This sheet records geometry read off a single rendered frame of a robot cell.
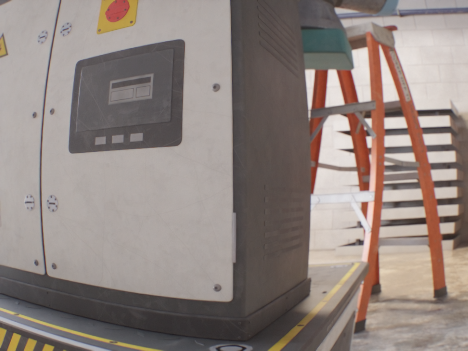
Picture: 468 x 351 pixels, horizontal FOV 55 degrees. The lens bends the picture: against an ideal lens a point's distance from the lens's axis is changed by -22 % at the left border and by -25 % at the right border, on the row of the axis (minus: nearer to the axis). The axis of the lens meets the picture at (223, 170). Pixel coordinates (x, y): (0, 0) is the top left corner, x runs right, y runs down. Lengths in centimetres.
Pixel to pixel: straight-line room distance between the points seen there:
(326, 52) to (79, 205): 65
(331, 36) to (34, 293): 78
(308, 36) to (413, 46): 426
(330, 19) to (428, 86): 409
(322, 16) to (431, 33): 424
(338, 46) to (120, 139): 61
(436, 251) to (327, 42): 135
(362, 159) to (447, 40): 311
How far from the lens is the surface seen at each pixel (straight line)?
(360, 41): 231
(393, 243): 237
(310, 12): 114
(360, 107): 197
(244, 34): 59
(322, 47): 111
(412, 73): 528
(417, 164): 212
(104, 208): 62
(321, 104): 222
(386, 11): 130
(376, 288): 261
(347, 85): 237
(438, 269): 228
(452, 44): 527
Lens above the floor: 47
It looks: 3 degrees up
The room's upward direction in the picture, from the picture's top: straight up
